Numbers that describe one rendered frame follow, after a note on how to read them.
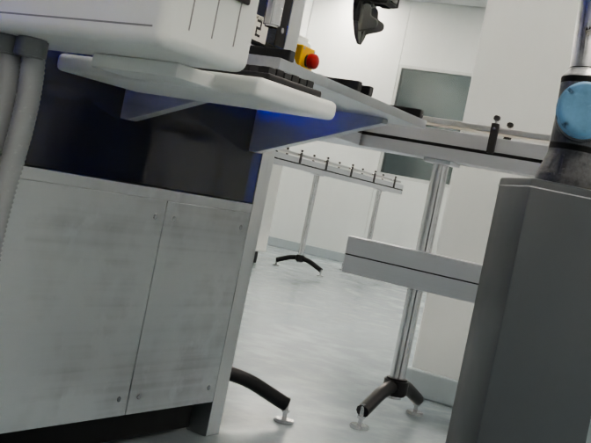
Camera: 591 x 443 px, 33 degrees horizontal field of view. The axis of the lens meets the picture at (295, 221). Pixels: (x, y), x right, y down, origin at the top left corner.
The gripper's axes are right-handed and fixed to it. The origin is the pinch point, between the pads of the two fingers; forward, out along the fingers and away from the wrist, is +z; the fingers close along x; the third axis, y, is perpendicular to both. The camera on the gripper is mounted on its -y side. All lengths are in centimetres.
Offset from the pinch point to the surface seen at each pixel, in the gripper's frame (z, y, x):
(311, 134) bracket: 23.8, -6.6, -0.3
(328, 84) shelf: 16.6, 16.8, -39.8
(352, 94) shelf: 16.5, 16.8, -29.3
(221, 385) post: 90, -23, 9
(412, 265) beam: 53, -9, 85
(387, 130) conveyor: 13, -26, 83
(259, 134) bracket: 26.1, -21.1, -0.3
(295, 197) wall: 45, -455, 796
